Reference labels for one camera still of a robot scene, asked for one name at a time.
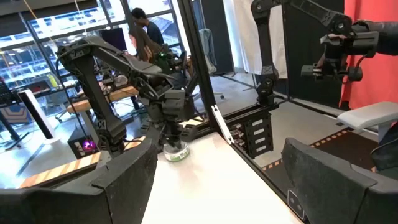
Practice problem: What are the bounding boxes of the black slatted cabinet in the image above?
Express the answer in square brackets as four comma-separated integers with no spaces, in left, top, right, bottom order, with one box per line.
[228,107,275,159]

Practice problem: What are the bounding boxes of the black floor mat striped edge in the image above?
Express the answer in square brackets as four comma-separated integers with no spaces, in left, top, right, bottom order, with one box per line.
[262,128,379,195]

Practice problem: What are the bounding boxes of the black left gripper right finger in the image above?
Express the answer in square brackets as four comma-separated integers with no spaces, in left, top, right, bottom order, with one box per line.
[281,137,398,224]

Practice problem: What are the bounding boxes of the black partition panel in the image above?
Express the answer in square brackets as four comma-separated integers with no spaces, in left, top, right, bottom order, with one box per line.
[281,0,345,108]

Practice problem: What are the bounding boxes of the white hanging sheet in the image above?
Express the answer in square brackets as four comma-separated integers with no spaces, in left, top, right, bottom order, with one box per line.
[222,0,289,79]

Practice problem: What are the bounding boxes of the black monitor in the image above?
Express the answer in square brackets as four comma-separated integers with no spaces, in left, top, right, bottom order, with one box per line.
[99,27,128,52]

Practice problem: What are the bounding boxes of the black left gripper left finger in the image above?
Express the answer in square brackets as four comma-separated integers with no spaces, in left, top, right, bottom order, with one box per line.
[0,139,159,224]

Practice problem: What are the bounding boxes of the silver-lid green-label seafood can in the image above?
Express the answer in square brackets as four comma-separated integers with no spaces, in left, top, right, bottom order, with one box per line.
[163,141,190,162]

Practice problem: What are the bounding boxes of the black computer with purple light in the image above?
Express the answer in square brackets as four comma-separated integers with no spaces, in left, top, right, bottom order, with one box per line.
[67,126,100,160]

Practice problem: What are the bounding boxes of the wooden background table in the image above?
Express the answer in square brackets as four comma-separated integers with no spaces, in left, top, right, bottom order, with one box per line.
[66,85,140,114]

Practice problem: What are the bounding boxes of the red partition panel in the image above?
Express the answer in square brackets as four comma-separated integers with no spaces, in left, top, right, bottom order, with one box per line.
[340,0,398,110]

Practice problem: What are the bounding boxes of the black office chair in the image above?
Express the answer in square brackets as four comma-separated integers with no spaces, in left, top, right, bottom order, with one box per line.
[369,123,398,172]

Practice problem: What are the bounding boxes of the white standing panel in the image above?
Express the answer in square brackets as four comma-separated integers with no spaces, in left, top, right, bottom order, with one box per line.
[17,89,56,141]

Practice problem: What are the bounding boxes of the person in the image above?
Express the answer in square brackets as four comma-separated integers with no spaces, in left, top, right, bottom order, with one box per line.
[130,7,165,47]
[128,29,155,63]

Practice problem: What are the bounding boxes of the yellow bottle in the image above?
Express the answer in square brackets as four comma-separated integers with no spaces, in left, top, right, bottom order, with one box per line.
[46,74,60,90]

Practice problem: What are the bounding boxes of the grey chair armrest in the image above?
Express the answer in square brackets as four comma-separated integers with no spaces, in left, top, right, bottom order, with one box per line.
[337,101,398,131]

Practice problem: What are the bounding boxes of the grey hanging jacket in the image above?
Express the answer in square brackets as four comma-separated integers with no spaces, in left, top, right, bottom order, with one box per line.
[198,28,218,75]

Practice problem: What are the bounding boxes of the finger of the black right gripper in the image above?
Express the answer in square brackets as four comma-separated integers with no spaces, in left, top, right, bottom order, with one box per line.
[169,121,184,149]
[150,121,167,147]

